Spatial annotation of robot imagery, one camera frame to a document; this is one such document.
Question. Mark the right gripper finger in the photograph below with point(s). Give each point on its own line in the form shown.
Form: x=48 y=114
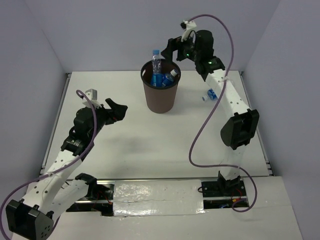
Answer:
x=172 y=46
x=181 y=55

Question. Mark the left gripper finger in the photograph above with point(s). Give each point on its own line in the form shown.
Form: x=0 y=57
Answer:
x=116 y=110
x=113 y=119

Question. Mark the blue label bottle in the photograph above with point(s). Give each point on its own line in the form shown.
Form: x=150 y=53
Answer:
x=169 y=78
x=210 y=95

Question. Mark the blue cap bottle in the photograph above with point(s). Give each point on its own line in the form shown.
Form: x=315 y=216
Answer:
x=157 y=76

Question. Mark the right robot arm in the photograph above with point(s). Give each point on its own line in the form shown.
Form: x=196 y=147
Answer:
x=241 y=121

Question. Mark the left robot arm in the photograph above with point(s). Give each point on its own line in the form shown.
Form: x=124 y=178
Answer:
x=34 y=208

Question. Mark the brown plastic bin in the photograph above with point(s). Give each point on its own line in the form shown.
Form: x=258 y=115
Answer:
x=160 y=99

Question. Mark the silver foil tape sheet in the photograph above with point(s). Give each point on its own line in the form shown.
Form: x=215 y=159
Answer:
x=157 y=198

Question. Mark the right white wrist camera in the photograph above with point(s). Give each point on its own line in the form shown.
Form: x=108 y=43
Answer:
x=188 y=26

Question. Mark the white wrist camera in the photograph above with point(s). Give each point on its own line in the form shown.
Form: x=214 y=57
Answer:
x=188 y=26
x=92 y=95

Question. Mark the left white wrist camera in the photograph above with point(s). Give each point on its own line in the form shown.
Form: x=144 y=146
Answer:
x=92 y=95

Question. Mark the metal base rail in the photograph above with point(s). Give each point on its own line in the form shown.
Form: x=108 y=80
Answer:
x=102 y=198

